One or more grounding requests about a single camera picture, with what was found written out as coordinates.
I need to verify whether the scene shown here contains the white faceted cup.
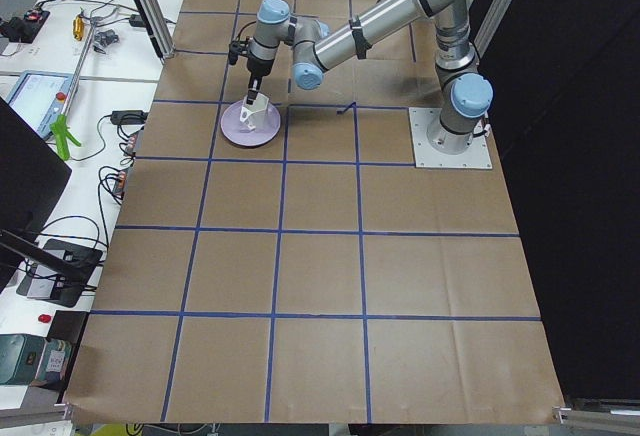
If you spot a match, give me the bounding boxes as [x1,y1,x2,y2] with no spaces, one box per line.
[239,92,269,132]

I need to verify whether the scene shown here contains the lavender plate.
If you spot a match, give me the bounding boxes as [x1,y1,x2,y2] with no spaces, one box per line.
[220,101,281,147]

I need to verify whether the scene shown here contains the right aluminium frame post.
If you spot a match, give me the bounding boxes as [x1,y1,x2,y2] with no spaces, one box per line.
[474,0,512,58]

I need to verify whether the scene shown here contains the green grabber tool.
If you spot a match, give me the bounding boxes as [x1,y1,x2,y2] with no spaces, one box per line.
[50,11,97,161]

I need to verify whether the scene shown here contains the blue teach pendant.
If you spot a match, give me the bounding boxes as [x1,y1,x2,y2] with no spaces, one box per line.
[7,70,72,140]

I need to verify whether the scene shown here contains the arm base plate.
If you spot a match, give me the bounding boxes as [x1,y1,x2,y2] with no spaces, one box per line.
[408,107,493,170]

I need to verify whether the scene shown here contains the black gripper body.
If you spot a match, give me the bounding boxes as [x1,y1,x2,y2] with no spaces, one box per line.
[228,38,276,79]

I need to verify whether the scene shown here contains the green box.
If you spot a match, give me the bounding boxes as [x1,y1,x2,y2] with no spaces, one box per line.
[1,333,72,386]

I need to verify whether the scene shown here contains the black power adapter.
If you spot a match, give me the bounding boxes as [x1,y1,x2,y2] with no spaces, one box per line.
[109,110,148,126]

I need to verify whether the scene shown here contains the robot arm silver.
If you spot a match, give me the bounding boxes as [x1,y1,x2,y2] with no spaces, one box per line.
[221,0,478,147]

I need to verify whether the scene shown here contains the black monitor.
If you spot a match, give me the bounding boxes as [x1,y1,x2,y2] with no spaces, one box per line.
[0,96,74,295]

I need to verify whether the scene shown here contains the yellow tool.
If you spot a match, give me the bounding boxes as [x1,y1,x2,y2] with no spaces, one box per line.
[72,15,85,41]

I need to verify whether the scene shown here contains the aluminium frame post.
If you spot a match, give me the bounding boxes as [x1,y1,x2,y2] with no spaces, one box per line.
[133,0,175,61]
[474,0,512,58]

